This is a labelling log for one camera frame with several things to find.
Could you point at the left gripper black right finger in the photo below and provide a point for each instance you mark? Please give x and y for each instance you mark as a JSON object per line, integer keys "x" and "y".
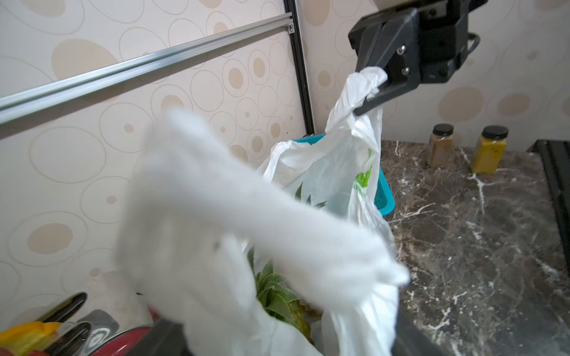
{"x": 410, "y": 341}

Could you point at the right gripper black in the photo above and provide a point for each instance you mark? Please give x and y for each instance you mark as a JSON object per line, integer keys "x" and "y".
{"x": 414, "y": 42}

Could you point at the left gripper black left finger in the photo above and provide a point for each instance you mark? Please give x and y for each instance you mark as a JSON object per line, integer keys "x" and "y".
{"x": 166, "y": 338}

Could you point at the pineapple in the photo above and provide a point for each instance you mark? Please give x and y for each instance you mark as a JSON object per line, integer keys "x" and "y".
{"x": 280, "y": 301}

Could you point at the white plastic bag lemon print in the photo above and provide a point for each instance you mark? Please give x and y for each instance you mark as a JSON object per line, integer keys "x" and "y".
{"x": 194, "y": 211}

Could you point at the brown spice jar black lid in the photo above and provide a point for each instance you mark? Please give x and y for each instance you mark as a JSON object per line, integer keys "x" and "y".
{"x": 441, "y": 144}

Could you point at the small yellow bottle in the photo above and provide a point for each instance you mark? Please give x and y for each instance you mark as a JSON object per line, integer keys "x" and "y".
{"x": 489, "y": 149}

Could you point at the teal plastic basket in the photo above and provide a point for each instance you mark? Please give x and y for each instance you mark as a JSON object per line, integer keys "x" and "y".
{"x": 384, "y": 200}

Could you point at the horizontal aluminium frame bar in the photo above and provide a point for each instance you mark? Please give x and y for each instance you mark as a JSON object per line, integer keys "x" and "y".
{"x": 28, "y": 102}

